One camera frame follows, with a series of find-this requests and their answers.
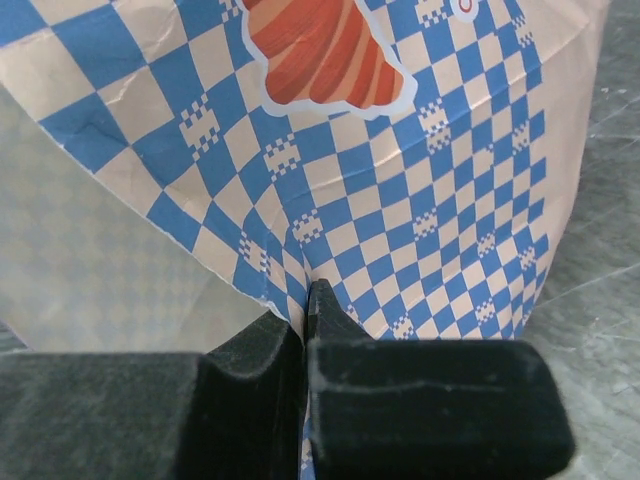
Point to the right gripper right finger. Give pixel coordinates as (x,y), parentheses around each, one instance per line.
(433,409)

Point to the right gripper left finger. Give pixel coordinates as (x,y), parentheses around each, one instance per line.
(233,413)

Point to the checkered paper bag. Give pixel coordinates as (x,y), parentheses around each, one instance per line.
(420,156)

